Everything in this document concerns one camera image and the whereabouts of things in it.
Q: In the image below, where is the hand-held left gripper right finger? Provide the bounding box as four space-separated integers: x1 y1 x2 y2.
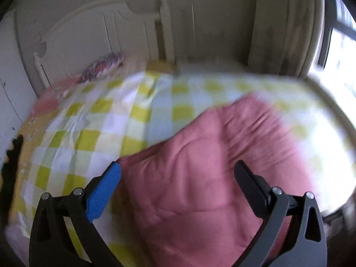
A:
234 160 328 267

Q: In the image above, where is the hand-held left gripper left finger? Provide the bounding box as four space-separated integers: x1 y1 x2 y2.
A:
28 161 123 267

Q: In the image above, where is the pink quilted blanket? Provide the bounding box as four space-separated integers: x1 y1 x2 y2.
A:
115 95 315 267

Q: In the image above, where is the yellow white checked bed sheet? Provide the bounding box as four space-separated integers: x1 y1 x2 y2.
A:
8 69 356 267

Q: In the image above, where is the dark cloth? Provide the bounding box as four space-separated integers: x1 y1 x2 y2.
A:
0 135 24 226

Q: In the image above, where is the yellow floral bed sheet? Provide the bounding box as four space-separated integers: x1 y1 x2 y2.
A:
6 111 48 229

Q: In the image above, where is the pink pillow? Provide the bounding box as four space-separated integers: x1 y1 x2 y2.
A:
33 76 84 114

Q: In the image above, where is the beige window ledge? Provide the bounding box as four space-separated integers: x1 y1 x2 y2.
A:
306 72 356 134

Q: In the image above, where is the multicoloured patterned pillow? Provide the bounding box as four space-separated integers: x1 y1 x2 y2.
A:
78 51 125 84

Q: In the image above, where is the white wooden headboard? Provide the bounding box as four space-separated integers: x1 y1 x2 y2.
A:
33 0 176 89

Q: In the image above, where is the window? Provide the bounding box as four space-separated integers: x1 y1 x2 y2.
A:
317 0 356 98

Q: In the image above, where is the beige curtain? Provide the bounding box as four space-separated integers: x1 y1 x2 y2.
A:
247 0 326 75

